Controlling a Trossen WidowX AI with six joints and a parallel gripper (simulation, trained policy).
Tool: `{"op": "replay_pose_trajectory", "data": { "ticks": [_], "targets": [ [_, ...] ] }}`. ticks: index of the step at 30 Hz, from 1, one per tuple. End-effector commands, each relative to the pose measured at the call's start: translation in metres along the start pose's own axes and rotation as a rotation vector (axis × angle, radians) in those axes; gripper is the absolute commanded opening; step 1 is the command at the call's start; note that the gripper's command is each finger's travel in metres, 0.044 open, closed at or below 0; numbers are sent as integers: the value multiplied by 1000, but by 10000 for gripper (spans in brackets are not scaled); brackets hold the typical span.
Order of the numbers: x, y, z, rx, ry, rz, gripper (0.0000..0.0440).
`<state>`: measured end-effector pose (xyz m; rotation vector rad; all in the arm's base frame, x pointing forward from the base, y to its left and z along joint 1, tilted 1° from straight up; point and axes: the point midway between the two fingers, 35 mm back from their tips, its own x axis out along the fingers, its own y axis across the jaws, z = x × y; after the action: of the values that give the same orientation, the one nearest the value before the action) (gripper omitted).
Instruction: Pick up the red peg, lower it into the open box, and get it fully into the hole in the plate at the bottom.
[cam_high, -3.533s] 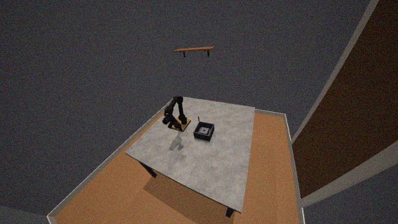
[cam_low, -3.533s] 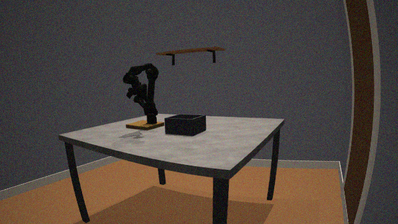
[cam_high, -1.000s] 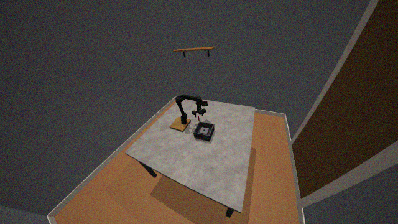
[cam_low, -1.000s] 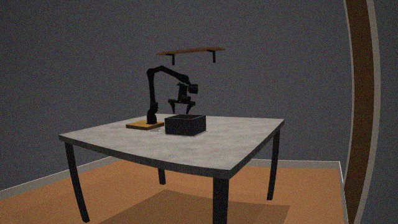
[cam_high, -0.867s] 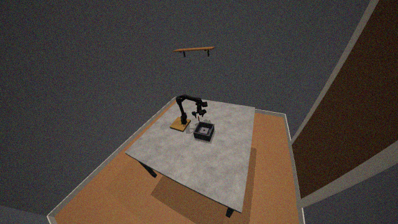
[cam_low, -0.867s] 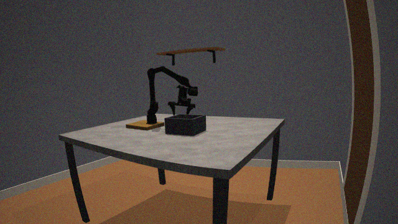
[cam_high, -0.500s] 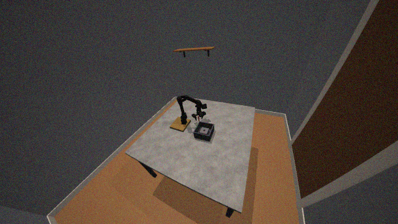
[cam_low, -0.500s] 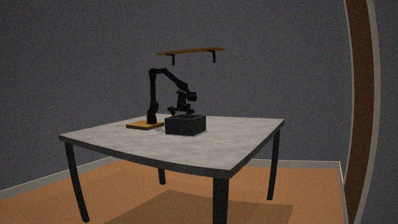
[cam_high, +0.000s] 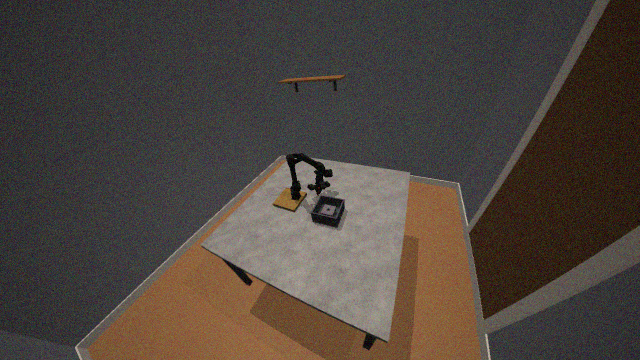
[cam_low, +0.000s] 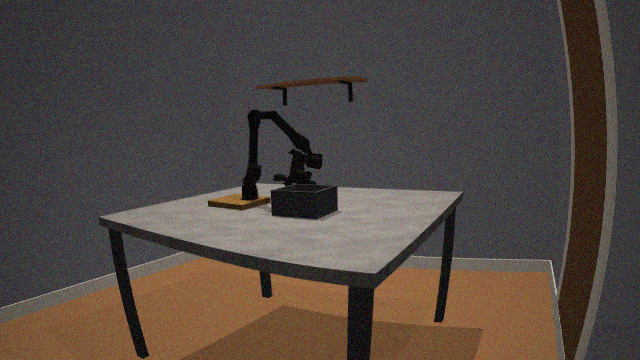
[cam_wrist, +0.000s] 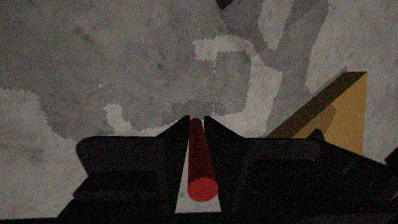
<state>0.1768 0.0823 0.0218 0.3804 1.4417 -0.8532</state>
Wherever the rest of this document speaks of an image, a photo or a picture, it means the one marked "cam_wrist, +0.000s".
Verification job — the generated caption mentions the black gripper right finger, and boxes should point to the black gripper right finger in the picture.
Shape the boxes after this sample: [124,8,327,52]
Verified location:
[204,116,321,211]

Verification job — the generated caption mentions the red peg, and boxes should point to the red peg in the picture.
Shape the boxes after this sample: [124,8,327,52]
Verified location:
[188,118,218,202]

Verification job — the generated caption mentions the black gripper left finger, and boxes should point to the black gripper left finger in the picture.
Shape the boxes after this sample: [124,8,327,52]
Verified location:
[75,115,190,213]

